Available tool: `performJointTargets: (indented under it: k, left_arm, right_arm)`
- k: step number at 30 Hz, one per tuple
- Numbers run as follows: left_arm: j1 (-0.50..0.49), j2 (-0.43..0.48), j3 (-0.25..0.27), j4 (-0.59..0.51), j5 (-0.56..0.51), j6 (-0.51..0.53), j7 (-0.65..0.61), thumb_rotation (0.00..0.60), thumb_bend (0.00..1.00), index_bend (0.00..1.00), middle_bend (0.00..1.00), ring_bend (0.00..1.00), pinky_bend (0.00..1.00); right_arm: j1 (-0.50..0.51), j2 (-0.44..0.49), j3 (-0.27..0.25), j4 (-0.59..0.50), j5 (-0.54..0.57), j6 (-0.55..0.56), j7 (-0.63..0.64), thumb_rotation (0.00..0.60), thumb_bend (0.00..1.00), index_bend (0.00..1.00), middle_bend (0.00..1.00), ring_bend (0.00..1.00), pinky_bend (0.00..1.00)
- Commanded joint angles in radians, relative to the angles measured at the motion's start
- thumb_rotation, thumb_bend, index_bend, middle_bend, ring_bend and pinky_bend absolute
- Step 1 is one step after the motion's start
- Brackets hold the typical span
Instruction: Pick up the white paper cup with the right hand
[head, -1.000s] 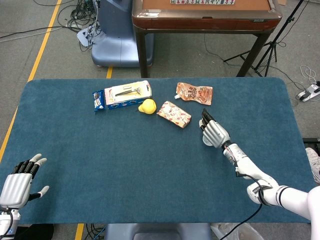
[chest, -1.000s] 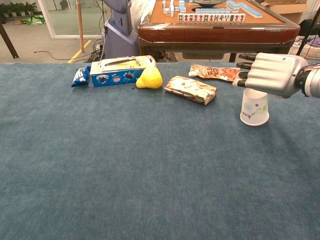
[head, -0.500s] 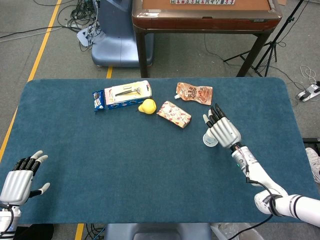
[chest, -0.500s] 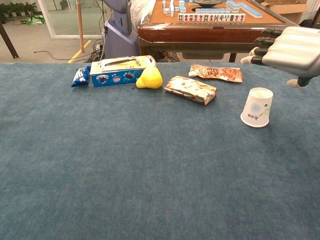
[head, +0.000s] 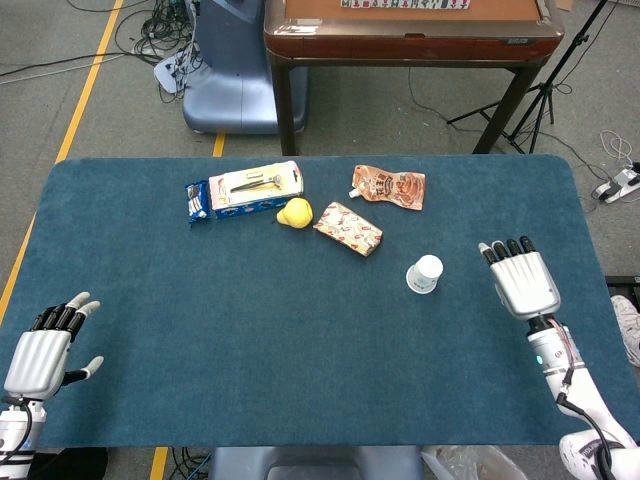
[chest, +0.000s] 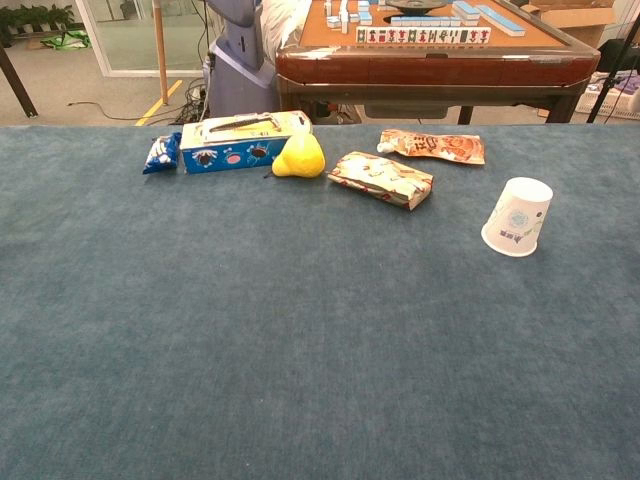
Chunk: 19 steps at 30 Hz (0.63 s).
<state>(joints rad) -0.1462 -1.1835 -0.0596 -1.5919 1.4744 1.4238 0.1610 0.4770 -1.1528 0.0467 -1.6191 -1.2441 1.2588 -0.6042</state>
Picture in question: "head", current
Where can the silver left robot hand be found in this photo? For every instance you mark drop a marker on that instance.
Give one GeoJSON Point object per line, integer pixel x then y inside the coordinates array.
{"type": "Point", "coordinates": [37, 360]}

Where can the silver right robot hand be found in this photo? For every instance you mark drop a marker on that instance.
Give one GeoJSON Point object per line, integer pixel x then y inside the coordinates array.
{"type": "Point", "coordinates": [525, 282]}

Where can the white paper cup green flower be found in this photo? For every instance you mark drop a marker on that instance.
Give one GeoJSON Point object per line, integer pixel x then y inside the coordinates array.
{"type": "Point", "coordinates": [425, 275]}

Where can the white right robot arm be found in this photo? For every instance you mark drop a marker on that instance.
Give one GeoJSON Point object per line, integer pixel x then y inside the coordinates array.
{"type": "Point", "coordinates": [555, 355]}

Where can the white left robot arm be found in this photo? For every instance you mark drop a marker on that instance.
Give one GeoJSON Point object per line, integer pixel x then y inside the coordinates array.
{"type": "Point", "coordinates": [15, 430]}

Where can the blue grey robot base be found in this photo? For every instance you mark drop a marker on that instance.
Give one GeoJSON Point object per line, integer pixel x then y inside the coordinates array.
{"type": "Point", "coordinates": [230, 75]}

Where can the white sneaker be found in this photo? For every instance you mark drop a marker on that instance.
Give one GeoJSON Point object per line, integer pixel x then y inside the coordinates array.
{"type": "Point", "coordinates": [627, 325]}

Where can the white power strip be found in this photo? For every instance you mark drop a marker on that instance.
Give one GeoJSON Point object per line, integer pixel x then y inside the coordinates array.
{"type": "Point", "coordinates": [617, 185]}

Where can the orange spout pouch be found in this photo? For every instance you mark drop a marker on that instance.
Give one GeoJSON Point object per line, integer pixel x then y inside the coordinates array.
{"type": "Point", "coordinates": [392, 187]}

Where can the red white snack packet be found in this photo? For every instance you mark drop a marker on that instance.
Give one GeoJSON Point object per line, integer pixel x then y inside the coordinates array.
{"type": "Point", "coordinates": [347, 229]}

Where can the black tripod stand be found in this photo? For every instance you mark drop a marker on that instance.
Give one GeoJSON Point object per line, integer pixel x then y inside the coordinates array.
{"type": "Point", "coordinates": [542, 95]}

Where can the clear plastic bag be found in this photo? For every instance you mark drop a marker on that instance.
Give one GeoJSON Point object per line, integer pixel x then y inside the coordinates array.
{"type": "Point", "coordinates": [450, 462]}

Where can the blue felt table cover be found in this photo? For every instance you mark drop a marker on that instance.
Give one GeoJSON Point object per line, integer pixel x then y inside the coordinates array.
{"type": "Point", "coordinates": [250, 325]}

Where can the blue cookie packet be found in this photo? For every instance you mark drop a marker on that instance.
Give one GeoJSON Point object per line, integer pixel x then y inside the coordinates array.
{"type": "Point", "coordinates": [198, 202]}

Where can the yellow pear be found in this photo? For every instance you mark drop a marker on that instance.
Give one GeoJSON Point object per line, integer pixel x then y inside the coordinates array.
{"type": "Point", "coordinates": [296, 212]}

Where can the brown mahjong table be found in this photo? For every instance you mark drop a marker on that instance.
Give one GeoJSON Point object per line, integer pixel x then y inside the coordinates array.
{"type": "Point", "coordinates": [410, 47]}

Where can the blue and yellow cardboard box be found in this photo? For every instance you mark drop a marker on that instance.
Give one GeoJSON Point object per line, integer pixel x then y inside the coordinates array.
{"type": "Point", "coordinates": [255, 192]}

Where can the grey robot body base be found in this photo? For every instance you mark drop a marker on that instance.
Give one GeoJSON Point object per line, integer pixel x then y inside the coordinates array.
{"type": "Point", "coordinates": [315, 465]}

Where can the face-up mahjong tile row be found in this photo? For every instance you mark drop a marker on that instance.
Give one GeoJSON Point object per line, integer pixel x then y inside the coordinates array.
{"type": "Point", "coordinates": [405, 3]}

